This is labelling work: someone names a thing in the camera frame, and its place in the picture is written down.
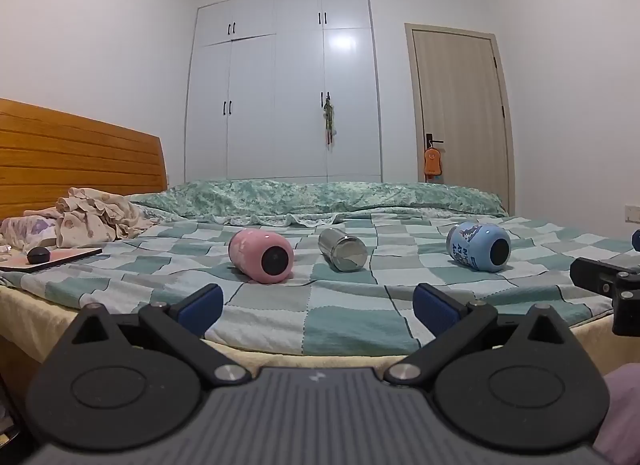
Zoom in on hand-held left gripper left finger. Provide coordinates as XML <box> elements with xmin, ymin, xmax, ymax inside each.
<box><xmin>70</xmin><ymin>283</ymin><xmax>253</xmax><ymax>389</ymax></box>

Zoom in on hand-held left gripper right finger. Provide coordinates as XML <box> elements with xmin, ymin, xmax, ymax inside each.
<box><xmin>383</xmin><ymin>283</ymin><xmax>569</xmax><ymax>388</ymax></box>

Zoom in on blue printed cup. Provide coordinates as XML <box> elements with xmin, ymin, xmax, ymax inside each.
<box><xmin>446</xmin><ymin>222</ymin><xmax>512</xmax><ymax>273</ymax></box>

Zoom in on pink cup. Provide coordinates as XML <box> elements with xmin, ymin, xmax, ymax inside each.
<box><xmin>228</xmin><ymin>228</ymin><xmax>295</xmax><ymax>283</ymax></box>

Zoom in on stainless steel cup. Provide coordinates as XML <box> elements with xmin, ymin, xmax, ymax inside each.
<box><xmin>318</xmin><ymin>228</ymin><xmax>369</xmax><ymax>273</ymax></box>

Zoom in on person's purple clothing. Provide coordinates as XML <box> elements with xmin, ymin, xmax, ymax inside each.
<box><xmin>593</xmin><ymin>363</ymin><xmax>640</xmax><ymax>465</ymax></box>

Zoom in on green checkered blanket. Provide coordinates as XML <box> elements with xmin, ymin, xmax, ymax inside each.
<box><xmin>0</xmin><ymin>210</ymin><xmax>640</xmax><ymax>357</ymax></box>

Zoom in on crumpled beige clothes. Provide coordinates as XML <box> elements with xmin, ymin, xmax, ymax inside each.
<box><xmin>24</xmin><ymin>187</ymin><xmax>159</xmax><ymax>249</ymax></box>

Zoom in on pink flat tablet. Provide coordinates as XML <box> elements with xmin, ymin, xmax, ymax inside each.
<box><xmin>0</xmin><ymin>247</ymin><xmax>103</xmax><ymax>274</ymax></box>

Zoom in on beige mattress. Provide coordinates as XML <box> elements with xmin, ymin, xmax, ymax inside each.
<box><xmin>0</xmin><ymin>285</ymin><xmax>616</xmax><ymax>371</ymax></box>

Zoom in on green floral quilt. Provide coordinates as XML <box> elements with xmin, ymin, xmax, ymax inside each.
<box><xmin>129</xmin><ymin>179</ymin><xmax>507</xmax><ymax>219</ymax></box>

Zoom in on purple floral pillow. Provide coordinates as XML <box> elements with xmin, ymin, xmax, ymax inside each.
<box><xmin>0</xmin><ymin>215</ymin><xmax>60</xmax><ymax>252</ymax></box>

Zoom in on wooden headboard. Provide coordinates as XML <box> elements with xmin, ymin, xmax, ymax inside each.
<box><xmin>0</xmin><ymin>98</ymin><xmax>168</xmax><ymax>224</ymax></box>

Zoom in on beige wooden door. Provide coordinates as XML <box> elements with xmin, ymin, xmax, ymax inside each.
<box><xmin>404</xmin><ymin>22</ymin><xmax>516</xmax><ymax>216</ymax></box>

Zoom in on hanging ornament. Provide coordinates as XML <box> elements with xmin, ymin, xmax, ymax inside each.
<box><xmin>321</xmin><ymin>93</ymin><xmax>341</xmax><ymax>148</ymax></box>

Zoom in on white wardrobe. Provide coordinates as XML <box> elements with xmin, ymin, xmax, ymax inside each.
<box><xmin>184</xmin><ymin>0</ymin><xmax>384</xmax><ymax>185</ymax></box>

